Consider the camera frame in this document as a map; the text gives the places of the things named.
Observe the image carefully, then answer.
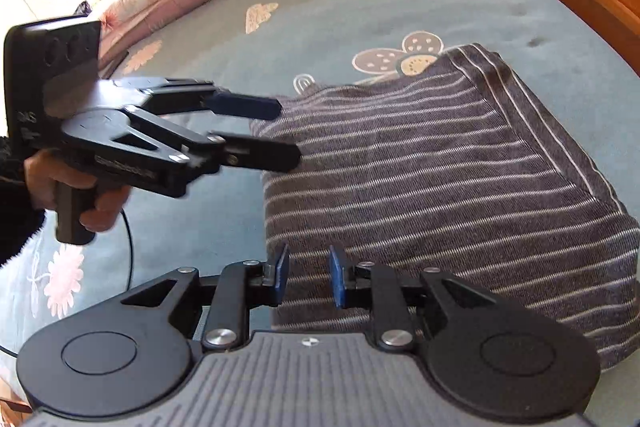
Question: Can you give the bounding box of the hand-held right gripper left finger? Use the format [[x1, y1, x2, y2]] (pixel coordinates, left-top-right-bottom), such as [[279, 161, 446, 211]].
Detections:
[[120, 243, 291, 350]]

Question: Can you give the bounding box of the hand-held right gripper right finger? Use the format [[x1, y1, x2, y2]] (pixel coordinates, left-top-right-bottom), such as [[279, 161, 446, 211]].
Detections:
[[327, 244, 496, 350]]

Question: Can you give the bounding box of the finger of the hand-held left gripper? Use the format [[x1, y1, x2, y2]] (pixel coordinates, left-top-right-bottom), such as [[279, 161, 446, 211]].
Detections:
[[112, 104, 302, 174], [144, 77, 284, 121]]

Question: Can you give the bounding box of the grey striped sweater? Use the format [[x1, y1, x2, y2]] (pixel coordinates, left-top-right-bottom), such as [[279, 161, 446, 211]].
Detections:
[[250, 44, 640, 374]]

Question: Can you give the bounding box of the person's left hand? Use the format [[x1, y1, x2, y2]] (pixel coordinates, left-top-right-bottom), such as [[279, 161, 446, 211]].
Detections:
[[24, 151, 133, 233]]

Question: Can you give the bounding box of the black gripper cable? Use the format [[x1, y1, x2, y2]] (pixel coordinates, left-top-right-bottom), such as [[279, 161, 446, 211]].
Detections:
[[117, 207, 136, 295]]

